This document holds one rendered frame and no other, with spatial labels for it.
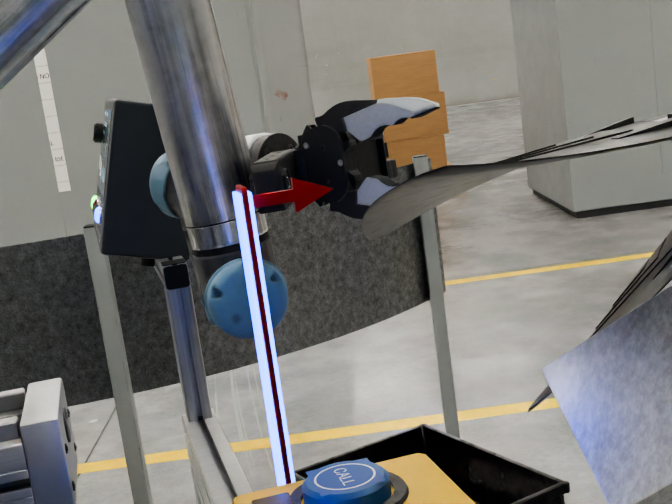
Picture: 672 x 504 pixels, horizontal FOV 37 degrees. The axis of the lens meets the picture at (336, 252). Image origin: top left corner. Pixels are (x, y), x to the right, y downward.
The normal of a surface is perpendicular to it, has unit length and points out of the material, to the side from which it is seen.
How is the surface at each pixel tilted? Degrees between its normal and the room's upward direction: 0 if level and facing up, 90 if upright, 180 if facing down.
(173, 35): 91
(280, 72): 90
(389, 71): 90
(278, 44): 90
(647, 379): 55
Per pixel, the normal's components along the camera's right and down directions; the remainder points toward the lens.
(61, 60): 0.03, 0.18
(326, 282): 0.61, 0.07
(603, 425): -0.59, -0.36
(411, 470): -0.13, -0.97
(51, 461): 0.24, 0.15
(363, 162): 0.77, -0.05
